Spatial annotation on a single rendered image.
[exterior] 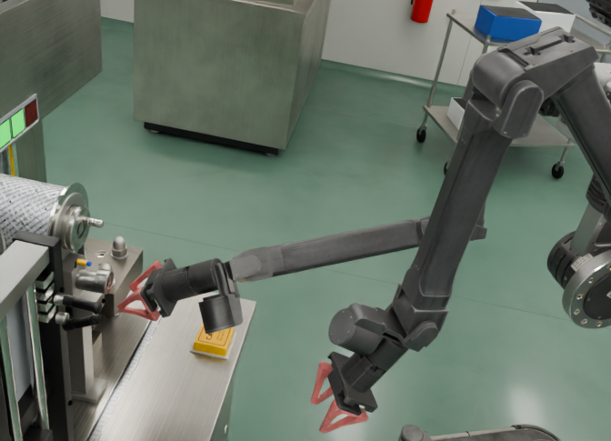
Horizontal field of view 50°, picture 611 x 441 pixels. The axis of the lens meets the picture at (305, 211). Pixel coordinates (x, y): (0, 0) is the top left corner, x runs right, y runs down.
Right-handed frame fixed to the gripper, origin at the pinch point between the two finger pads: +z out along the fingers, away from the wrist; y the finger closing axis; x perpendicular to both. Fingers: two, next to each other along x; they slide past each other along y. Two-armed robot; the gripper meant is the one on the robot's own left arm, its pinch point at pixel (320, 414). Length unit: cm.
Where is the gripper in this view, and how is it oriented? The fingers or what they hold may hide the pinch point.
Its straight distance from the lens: 114.4
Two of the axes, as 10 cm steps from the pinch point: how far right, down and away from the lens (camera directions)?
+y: 2.4, 5.5, -8.0
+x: 7.7, 4.0, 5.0
